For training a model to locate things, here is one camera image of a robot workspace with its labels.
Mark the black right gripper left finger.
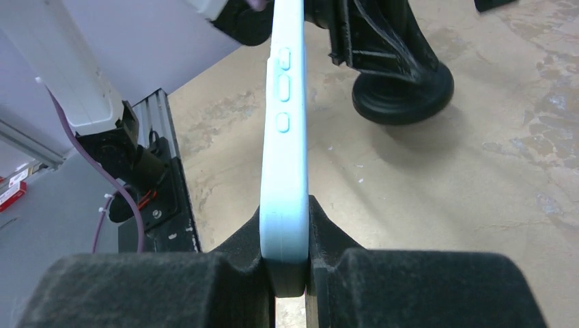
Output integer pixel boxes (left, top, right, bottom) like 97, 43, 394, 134
18, 217, 275, 327

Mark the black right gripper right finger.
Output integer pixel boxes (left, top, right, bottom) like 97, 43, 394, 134
305, 197, 547, 327

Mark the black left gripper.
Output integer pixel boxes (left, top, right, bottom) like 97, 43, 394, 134
212, 1, 440, 84

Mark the blue case phone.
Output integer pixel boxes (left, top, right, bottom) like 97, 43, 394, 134
259, 1, 309, 298

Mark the black round base phone stand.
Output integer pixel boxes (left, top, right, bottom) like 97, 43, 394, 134
352, 63, 454, 126

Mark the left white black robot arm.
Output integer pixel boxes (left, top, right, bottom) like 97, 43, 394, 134
190, 0, 442, 84

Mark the red white small box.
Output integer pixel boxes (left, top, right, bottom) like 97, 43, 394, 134
1, 174, 27, 212

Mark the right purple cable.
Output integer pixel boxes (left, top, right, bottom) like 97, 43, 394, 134
45, 88, 145, 254

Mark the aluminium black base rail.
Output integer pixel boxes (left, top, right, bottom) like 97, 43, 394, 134
99, 89, 201, 253

